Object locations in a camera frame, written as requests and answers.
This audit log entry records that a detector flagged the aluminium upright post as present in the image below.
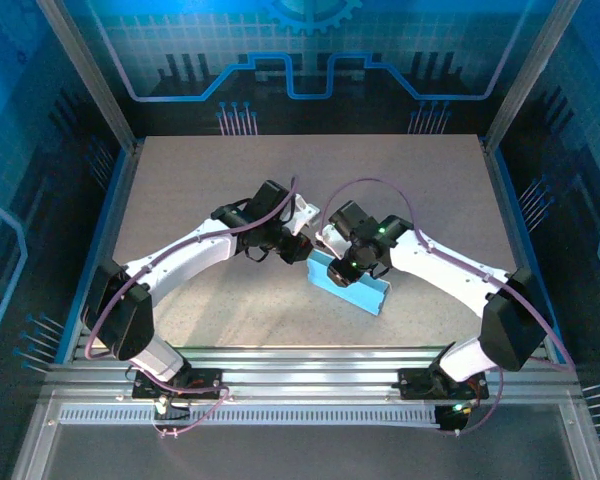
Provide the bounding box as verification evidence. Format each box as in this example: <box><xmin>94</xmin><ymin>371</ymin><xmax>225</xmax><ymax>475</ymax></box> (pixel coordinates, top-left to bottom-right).
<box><xmin>34</xmin><ymin>0</ymin><xmax>142</xmax><ymax>151</ymax></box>
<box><xmin>482</xmin><ymin>0</ymin><xmax>584</xmax><ymax>149</ymax></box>

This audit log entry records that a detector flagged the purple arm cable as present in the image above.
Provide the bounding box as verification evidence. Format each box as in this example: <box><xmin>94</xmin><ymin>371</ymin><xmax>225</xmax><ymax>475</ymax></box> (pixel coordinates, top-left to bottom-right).
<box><xmin>319</xmin><ymin>178</ymin><xmax>576</xmax><ymax>437</ymax></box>
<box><xmin>85</xmin><ymin>174</ymin><xmax>301</xmax><ymax>440</ymax></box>

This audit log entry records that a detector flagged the blue-trimmed aluminium side rail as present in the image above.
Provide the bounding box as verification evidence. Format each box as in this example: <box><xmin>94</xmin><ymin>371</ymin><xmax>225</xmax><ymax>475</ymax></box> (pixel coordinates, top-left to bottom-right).
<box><xmin>62</xmin><ymin>139</ymin><xmax>146</xmax><ymax>364</ymax></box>

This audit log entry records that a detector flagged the aluminium frame rail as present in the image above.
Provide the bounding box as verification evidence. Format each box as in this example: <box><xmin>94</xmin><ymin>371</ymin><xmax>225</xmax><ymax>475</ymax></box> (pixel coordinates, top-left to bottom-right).
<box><xmin>44</xmin><ymin>347</ymin><xmax>581</xmax><ymax>406</ymax></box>

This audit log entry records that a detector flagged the slotted grey cable duct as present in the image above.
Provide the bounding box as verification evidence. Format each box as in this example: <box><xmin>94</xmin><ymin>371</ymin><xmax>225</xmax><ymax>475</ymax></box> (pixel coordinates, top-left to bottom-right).
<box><xmin>59</xmin><ymin>403</ymin><xmax>441</xmax><ymax>427</ymax></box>

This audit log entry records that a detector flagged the black controller with green light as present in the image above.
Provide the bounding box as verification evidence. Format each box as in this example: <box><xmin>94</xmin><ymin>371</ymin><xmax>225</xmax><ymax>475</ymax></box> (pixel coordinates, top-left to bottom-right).
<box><xmin>435</xmin><ymin>403</ymin><xmax>475</xmax><ymax>435</ymax></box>

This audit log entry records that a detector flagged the light blue cloth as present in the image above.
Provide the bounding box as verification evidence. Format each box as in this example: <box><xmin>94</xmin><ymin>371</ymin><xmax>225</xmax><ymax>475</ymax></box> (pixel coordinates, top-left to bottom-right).
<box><xmin>304</xmin><ymin>248</ymin><xmax>391</xmax><ymax>317</ymax></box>

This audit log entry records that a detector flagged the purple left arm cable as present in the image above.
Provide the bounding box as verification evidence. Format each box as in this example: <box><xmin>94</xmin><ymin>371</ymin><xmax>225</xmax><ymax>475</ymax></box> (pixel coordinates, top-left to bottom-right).
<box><xmin>85</xmin><ymin>174</ymin><xmax>301</xmax><ymax>440</ymax></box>

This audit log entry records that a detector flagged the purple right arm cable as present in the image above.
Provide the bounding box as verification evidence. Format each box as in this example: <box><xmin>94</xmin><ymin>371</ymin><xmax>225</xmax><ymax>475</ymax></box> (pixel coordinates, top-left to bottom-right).
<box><xmin>319</xmin><ymin>178</ymin><xmax>576</xmax><ymax>437</ymax></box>

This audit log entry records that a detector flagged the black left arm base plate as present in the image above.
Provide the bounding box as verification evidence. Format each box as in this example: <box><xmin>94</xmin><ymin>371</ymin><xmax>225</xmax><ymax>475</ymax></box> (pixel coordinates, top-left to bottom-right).
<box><xmin>132</xmin><ymin>367</ymin><xmax>225</xmax><ymax>401</ymax></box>

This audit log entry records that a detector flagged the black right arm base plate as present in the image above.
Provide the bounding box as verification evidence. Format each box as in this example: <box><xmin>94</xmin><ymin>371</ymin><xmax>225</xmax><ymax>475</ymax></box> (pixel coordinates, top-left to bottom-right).
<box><xmin>397</xmin><ymin>367</ymin><xmax>490</xmax><ymax>401</ymax></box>

